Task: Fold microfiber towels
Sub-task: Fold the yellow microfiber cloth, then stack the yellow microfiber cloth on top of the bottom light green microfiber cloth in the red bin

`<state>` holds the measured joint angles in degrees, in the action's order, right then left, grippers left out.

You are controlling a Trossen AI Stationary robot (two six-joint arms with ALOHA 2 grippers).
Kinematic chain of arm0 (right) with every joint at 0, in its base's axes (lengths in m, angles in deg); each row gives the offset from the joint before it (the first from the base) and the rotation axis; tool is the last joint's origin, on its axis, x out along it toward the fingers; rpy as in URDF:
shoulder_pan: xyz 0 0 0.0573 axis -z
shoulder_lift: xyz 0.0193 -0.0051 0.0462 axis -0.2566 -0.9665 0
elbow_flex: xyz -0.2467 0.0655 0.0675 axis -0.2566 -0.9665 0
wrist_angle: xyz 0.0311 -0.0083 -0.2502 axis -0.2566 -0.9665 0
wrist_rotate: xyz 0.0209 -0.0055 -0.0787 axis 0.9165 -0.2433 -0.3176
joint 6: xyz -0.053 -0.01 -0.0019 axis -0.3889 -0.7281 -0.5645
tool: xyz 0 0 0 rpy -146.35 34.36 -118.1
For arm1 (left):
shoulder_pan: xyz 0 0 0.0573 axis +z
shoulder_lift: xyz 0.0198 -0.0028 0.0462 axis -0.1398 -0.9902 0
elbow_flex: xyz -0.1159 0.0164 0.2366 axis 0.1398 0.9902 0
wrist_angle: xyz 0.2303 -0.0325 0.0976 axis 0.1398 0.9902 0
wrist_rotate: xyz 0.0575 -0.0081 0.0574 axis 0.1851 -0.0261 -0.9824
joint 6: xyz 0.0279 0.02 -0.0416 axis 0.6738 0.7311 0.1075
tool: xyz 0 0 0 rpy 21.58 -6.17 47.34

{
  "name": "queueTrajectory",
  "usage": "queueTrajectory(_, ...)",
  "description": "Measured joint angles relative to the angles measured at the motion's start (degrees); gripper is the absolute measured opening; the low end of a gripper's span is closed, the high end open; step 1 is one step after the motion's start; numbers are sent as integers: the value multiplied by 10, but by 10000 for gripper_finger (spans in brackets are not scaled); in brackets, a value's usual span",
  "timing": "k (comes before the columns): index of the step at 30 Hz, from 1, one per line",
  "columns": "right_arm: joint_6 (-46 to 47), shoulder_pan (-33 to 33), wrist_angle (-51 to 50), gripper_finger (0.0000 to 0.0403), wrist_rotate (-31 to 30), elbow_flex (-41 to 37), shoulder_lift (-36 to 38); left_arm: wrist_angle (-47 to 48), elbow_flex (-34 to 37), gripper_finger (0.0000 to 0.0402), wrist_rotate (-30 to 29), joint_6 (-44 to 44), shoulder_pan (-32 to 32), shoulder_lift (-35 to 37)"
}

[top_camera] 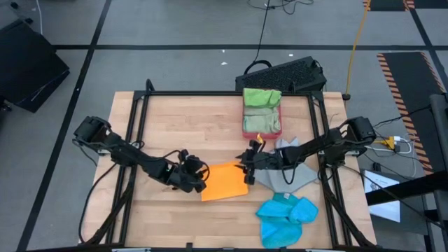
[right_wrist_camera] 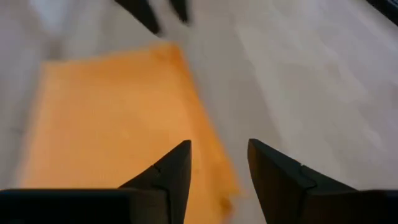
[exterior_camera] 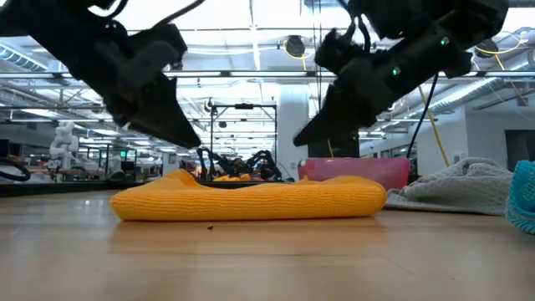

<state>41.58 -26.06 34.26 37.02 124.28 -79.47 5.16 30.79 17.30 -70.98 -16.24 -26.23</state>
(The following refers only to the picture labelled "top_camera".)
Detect white power cable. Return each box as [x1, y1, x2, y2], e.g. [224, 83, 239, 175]
[363, 134, 418, 178]

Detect black metal table frame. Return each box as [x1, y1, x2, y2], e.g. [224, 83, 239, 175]
[79, 78, 378, 252]

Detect blue microfiber towel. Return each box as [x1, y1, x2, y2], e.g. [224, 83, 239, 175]
[255, 192, 319, 250]

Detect pale green microfiber towel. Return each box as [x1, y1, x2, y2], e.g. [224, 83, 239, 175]
[243, 114, 281, 134]

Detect black perforated computer case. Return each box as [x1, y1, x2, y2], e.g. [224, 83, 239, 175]
[234, 55, 327, 94]

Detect white printed sheet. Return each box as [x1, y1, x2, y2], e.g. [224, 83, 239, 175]
[362, 169, 402, 223]

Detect red plastic tray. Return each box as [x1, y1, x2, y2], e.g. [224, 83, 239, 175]
[241, 87, 283, 140]

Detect grey microfiber towel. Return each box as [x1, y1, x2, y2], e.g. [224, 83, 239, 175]
[255, 136, 319, 194]

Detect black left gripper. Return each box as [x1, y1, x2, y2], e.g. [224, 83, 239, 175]
[167, 148, 211, 194]

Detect large black case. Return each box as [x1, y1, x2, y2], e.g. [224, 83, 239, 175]
[0, 19, 71, 113]

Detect yellow hanging cable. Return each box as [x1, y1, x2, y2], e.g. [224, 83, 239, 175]
[342, 0, 372, 101]

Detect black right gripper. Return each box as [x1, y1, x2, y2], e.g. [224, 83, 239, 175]
[234, 139, 283, 186]

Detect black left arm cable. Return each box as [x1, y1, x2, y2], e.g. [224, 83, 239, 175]
[73, 139, 120, 243]

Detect black stand beam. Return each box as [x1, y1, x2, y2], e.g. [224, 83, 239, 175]
[365, 93, 448, 252]

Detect bright green microfiber towel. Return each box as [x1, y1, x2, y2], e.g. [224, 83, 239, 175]
[243, 87, 283, 109]

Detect yellow plug connector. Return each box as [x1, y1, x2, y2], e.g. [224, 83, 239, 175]
[372, 136, 396, 150]

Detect hazard-striped black floor mat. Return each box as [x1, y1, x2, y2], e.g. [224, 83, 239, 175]
[363, 0, 448, 11]
[377, 51, 448, 176]

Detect orange microfiber towel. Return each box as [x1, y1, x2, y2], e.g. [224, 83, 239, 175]
[201, 161, 249, 202]

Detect black hanging cable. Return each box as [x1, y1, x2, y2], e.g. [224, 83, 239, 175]
[244, 0, 315, 75]

